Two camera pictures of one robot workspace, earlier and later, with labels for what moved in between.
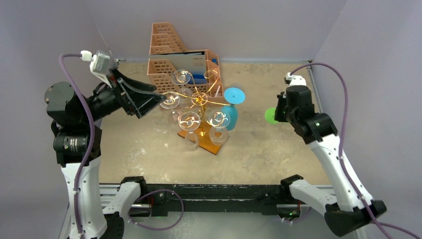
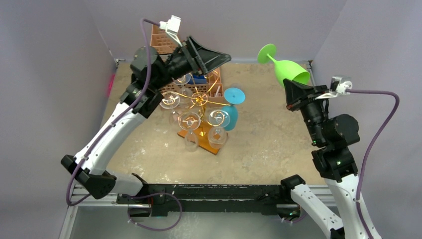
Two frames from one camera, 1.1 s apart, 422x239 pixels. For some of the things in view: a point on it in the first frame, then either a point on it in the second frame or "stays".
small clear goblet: (182, 77) stays
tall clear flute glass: (190, 121) stays
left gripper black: (131, 99) → (200, 59)
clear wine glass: (172, 101) stays
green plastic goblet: (269, 115) → (283, 69)
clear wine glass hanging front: (218, 119) stays
